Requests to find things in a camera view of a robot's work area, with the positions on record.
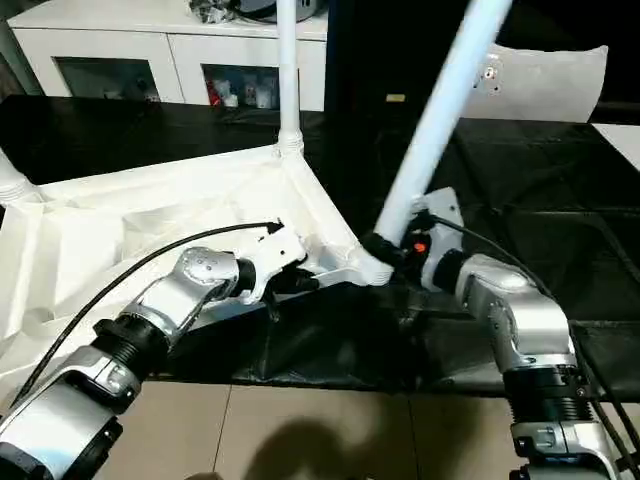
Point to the grey curtain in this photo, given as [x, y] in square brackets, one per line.
[15, 65]

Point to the grey pillow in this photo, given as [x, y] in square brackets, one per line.
[540, 85]

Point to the black clutter on sideboard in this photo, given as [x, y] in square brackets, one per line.
[212, 11]

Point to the white sideboard cabinet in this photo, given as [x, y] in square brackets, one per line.
[150, 50]

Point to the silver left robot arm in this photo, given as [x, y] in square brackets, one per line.
[165, 300]

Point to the black cabinet with gold label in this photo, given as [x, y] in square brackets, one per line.
[390, 50]

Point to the white flat board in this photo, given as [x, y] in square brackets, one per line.
[622, 142]

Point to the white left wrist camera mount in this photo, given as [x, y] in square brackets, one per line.
[275, 260]

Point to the white plastic table top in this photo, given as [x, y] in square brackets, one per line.
[100, 225]

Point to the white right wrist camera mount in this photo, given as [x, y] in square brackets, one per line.
[445, 220]

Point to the white plastic table leg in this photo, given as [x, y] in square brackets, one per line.
[12, 180]
[289, 75]
[440, 110]

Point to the dark round robot torso part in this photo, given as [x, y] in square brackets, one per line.
[202, 476]

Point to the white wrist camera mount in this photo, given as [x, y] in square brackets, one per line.
[445, 220]
[275, 260]

